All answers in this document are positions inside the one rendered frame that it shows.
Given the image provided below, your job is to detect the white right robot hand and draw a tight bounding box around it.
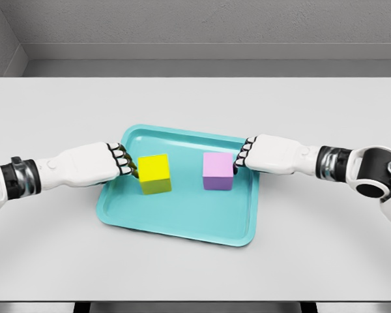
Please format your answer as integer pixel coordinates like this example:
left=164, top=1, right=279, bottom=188
left=233, top=134, right=298, bottom=177

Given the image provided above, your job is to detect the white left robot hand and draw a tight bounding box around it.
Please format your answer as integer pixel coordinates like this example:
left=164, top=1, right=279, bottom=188
left=60, top=141, right=139, bottom=188

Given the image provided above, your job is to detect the purple cube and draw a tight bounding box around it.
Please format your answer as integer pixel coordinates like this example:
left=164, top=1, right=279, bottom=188
left=202, top=151, right=234, bottom=191

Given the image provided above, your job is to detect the yellow cube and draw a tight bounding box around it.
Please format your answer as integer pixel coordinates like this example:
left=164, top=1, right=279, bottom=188
left=137, top=154, right=173, bottom=196

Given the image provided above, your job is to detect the teal tray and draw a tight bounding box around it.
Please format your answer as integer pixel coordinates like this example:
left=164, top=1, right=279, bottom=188
left=96, top=123, right=261, bottom=247

